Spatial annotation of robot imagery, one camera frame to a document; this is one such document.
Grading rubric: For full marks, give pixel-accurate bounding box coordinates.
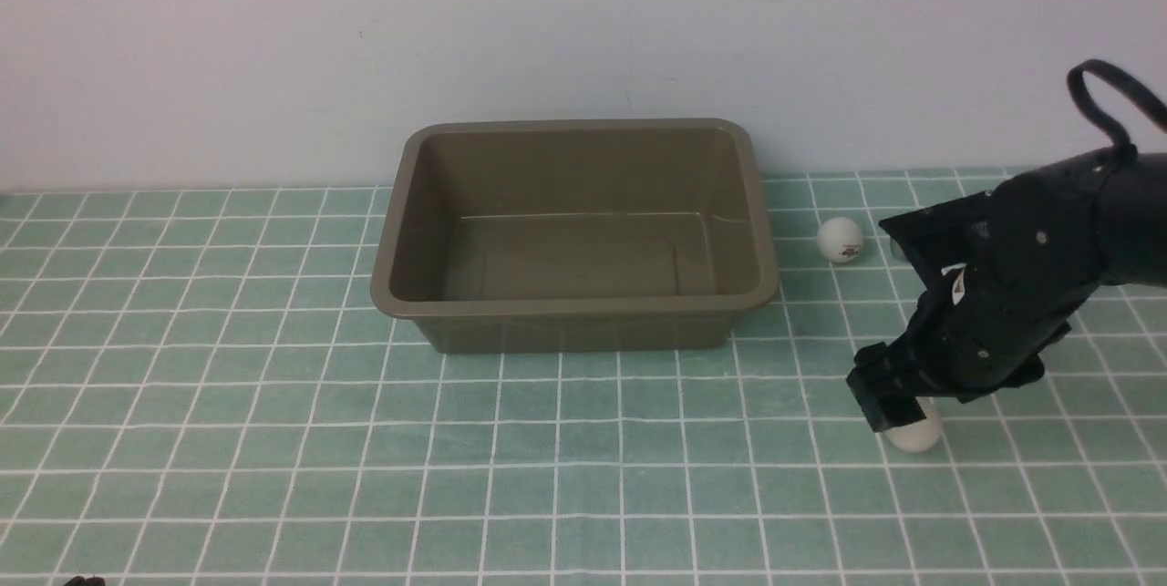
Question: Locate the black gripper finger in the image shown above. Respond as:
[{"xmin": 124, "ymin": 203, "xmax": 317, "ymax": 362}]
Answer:
[{"xmin": 846, "ymin": 344, "xmax": 930, "ymax": 433}]

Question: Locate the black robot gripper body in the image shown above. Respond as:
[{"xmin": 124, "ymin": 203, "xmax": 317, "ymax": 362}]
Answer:
[{"xmin": 879, "ymin": 170, "xmax": 1109, "ymax": 402}]

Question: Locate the white ping-pong ball front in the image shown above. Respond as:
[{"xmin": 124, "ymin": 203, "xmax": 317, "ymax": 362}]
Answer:
[{"xmin": 883, "ymin": 398, "xmax": 943, "ymax": 454}]

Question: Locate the white ping-pong ball with logo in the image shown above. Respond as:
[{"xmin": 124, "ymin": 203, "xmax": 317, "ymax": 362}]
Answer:
[{"xmin": 816, "ymin": 217, "xmax": 864, "ymax": 263}]

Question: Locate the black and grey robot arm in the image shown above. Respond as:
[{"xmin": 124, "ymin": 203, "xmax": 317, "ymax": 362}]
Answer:
[{"xmin": 846, "ymin": 149, "xmax": 1166, "ymax": 433}]

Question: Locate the olive green plastic bin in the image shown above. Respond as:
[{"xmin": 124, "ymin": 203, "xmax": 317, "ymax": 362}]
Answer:
[{"xmin": 370, "ymin": 119, "xmax": 780, "ymax": 355}]

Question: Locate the green checkered tablecloth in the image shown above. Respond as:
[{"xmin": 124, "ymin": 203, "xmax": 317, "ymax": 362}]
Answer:
[{"xmin": 1, "ymin": 170, "xmax": 1166, "ymax": 585}]

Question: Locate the small black object at edge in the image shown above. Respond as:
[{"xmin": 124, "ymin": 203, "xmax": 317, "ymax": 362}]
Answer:
[{"xmin": 63, "ymin": 575, "xmax": 106, "ymax": 586}]

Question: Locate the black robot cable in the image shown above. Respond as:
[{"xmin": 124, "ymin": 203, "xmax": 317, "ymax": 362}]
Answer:
[{"xmin": 1065, "ymin": 60, "xmax": 1167, "ymax": 159}]

